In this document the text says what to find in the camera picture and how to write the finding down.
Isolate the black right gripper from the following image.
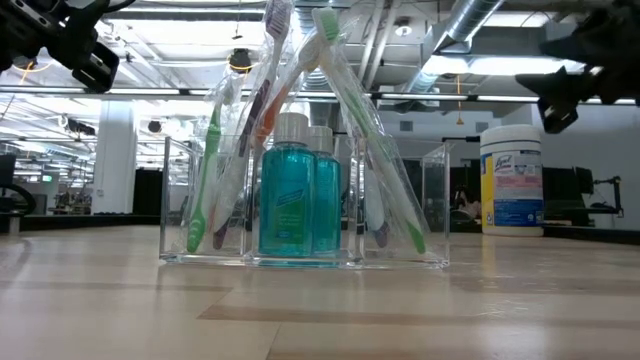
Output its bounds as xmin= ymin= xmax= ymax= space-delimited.
xmin=514 ymin=0 xmax=640 ymax=135

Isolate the clear acrylic organiser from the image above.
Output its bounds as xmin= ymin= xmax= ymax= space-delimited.
xmin=158 ymin=135 xmax=451 ymax=270

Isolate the green toothbrush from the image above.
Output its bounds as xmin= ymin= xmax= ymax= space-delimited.
xmin=312 ymin=5 xmax=429 ymax=256
xmin=185 ymin=74 xmax=237 ymax=254

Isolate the orange toothbrush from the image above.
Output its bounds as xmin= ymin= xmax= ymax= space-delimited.
xmin=209 ymin=32 xmax=326 ymax=246

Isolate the teal mouthwash bottle white cap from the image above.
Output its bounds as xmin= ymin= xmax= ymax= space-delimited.
xmin=258 ymin=112 xmax=317 ymax=258
xmin=305 ymin=125 xmax=343 ymax=254

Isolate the yellow hanging pendant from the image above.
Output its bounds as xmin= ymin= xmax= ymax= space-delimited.
xmin=453 ymin=74 xmax=465 ymax=126

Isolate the long ceiling light strip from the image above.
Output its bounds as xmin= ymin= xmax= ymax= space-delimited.
xmin=0 ymin=85 xmax=640 ymax=104

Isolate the black workstation equipment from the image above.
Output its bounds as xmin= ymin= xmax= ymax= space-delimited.
xmin=542 ymin=164 xmax=625 ymax=226

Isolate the white disinfecting wipes canister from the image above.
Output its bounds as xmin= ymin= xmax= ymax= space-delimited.
xmin=479 ymin=123 xmax=545 ymax=237

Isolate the white building pillar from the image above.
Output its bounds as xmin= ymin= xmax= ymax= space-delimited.
xmin=91 ymin=99 xmax=139 ymax=215

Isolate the person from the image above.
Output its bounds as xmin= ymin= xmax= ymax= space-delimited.
xmin=449 ymin=185 xmax=482 ymax=226

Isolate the black cabinet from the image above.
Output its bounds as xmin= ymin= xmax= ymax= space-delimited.
xmin=132 ymin=167 xmax=165 ymax=216

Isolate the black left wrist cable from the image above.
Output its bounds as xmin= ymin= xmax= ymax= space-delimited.
xmin=102 ymin=0 xmax=137 ymax=15

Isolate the silver spiral ventilation duct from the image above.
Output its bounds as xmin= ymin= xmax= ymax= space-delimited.
xmin=399 ymin=0 xmax=506 ymax=94

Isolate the black ceiling camera orange cable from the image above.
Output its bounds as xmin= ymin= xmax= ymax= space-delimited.
xmin=227 ymin=47 xmax=254 ymax=74

